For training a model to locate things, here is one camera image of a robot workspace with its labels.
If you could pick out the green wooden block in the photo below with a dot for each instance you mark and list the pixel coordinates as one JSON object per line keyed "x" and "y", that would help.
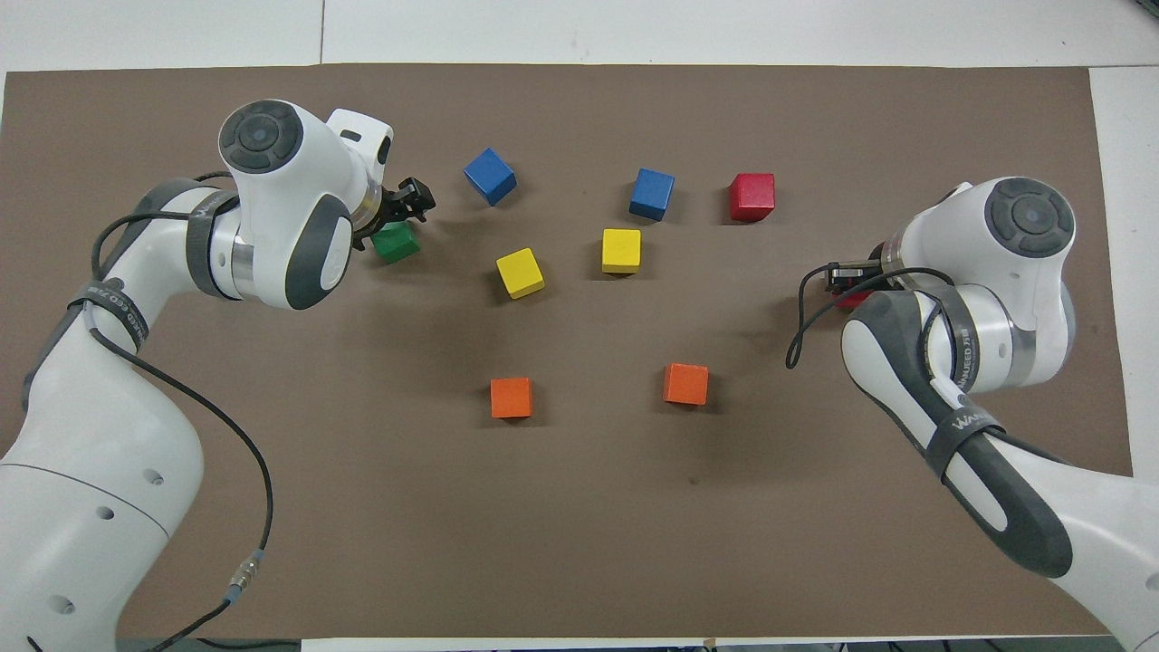
{"x": 398, "y": 244}

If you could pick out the blue wooden block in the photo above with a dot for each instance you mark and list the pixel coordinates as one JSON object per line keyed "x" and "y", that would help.
{"x": 652, "y": 194}
{"x": 490, "y": 177}

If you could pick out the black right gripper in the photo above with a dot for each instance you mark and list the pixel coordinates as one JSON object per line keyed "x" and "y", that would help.
{"x": 880, "y": 267}

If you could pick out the brown table mat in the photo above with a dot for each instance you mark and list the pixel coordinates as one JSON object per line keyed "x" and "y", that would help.
{"x": 589, "y": 507}

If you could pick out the yellow wooden block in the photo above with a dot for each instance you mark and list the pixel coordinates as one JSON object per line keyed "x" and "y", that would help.
{"x": 621, "y": 251}
{"x": 520, "y": 273}

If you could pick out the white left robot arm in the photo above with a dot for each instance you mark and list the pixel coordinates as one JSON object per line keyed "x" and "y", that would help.
{"x": 90, "y": 471}

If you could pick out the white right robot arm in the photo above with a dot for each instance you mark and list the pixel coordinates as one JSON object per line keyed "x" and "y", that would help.
{"x": 1023, "y": 299}

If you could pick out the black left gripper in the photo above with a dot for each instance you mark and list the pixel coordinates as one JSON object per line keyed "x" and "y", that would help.
{"x": 389, "y": 206}

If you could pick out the red wooden block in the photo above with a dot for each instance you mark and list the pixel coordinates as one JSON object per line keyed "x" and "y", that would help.
{"x": 751, "y": 196}
{"x": 856, "y": 302}

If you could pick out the orange wooden block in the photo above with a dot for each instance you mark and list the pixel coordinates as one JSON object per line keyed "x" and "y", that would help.
{"x": 685, "y": 384}
{"x": 512, "y": 397}

